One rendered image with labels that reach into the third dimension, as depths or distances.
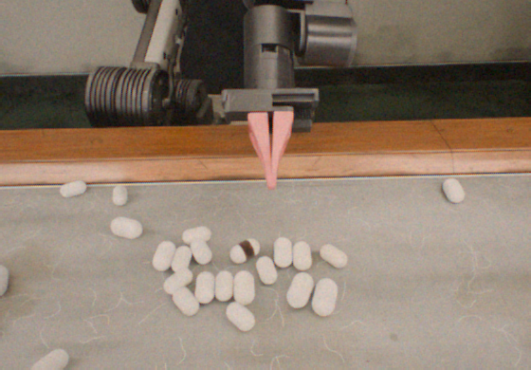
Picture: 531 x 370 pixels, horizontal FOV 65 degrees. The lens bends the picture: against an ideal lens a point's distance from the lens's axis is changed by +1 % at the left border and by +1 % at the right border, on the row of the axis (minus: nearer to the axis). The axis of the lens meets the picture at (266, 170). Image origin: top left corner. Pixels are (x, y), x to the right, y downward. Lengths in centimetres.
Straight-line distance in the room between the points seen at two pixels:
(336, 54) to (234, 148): 20
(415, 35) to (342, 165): 211
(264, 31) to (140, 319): 32
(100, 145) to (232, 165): 20
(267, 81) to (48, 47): 235
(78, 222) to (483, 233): 48
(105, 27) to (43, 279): 216
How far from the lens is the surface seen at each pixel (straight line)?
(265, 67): 46
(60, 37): 269
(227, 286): 42
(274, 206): 53
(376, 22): 256
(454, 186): 58
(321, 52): 50
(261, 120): 43
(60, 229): 56
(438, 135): 67
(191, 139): 63
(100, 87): 80
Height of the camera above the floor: 109
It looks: 36 degrees down
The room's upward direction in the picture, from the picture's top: 1 degrees counter-clockwise
